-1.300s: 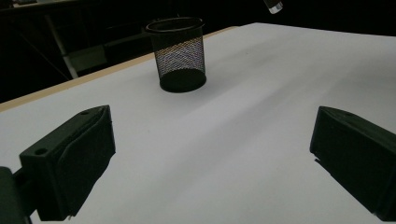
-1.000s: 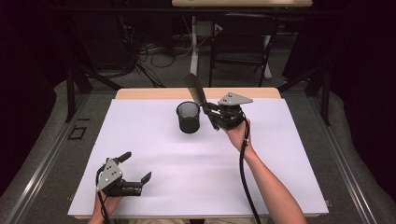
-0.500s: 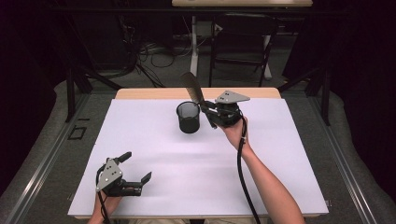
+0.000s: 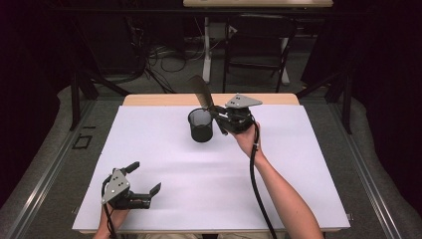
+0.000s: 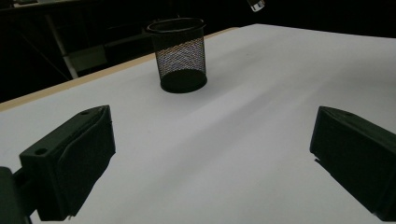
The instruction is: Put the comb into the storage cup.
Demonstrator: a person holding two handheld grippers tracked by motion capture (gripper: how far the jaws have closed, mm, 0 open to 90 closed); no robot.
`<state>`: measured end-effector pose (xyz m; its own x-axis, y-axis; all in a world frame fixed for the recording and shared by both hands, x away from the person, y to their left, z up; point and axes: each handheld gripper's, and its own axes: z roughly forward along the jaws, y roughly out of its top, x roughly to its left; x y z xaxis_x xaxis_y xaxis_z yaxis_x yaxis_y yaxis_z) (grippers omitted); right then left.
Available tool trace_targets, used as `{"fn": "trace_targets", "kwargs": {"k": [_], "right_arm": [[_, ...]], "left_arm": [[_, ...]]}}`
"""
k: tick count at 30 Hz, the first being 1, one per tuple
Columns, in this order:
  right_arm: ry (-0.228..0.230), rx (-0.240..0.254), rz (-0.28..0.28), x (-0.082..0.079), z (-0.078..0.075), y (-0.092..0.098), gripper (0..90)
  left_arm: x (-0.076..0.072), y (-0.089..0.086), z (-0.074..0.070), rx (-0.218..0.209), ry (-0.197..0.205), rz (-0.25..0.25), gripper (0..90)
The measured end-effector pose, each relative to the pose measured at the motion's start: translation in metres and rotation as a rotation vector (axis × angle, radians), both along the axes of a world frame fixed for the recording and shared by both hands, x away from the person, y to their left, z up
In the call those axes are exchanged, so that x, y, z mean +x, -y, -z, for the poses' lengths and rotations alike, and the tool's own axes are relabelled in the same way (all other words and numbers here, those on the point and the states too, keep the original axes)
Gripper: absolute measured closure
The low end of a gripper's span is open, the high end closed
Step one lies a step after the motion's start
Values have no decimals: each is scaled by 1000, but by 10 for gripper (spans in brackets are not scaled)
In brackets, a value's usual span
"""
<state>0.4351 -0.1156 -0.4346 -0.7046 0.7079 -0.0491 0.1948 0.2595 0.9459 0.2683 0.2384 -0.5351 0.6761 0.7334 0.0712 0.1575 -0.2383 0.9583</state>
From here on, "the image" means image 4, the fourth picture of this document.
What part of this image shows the black spatula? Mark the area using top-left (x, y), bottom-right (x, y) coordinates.
top-left (187, 75), bottom-right (230, 136)

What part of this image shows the desk with white legs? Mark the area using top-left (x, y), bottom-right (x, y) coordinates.
top-left (182, 0), bottom-right (334, 86)

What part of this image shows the person's left hand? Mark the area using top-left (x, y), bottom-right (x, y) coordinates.
top-left (99, 203), bottom-right (130, 230)

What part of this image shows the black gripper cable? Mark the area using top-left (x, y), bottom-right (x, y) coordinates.
top-left (101, 177), bottom-right (117, 239)
top-left (249, 119), bottom-right (279, 239)

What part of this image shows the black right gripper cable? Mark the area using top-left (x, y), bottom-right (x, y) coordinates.
top-left (249, 119), bottom-right (279, 239)

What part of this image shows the white board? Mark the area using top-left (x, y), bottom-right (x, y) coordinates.
top-left (72, 105), bottom-right (351, 232)

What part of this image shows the black folding chair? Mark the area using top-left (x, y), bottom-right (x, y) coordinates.
top-left (222, 14), bottom-right (299, 94)

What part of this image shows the wooden table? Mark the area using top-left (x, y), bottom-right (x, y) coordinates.
top-left (78, 93), bottom-right (343, 235)

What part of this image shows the black metal stand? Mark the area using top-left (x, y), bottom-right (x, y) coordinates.
top-left (296, 71), bottom-right (353, 135)
top-left (69, 71), bottom-right (132, 131)

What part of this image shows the metal floor rail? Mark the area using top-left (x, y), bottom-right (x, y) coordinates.
top-left (327, 99), bottom-right (403, 239)
top-left (5, 99), bottom-right (98, 239)

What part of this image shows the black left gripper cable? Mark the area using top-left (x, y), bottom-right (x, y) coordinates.
top-left (101, 177), bottom-right (117, 239)

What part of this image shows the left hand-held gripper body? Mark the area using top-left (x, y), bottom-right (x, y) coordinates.
top-left (101, 168), bottom-right (152, 211)

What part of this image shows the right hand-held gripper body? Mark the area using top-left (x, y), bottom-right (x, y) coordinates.
top-left (220, 94), bottom-right (263, 134)

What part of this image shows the tangle of floor cables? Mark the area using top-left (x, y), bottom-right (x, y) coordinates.
top-left (130, 19), bottom-right (207, 95)

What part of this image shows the person's right hand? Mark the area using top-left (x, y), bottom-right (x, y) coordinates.
top-left (231, 120), bottom-right (267, 160)

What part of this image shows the black mesh cup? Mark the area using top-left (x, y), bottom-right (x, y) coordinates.
top-left (187, 108), bottom-right (215, 143)

